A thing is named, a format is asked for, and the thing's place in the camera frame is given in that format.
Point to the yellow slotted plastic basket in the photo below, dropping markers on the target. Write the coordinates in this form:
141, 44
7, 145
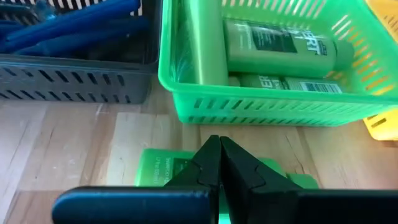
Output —
382, 127

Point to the green slotted plastic basket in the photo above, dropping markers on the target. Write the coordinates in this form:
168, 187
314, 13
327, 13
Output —
280, 105

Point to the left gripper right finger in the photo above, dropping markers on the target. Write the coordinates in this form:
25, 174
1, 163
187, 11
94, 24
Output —
295, 207

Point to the black slotted plastic basket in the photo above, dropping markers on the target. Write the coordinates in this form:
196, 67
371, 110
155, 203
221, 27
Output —
71, 84

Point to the dark blue slim toiletry stick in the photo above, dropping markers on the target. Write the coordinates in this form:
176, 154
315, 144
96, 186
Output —
77, 18
93, 35
7, 31

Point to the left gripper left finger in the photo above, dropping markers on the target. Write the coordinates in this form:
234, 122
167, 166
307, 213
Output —
140, 205

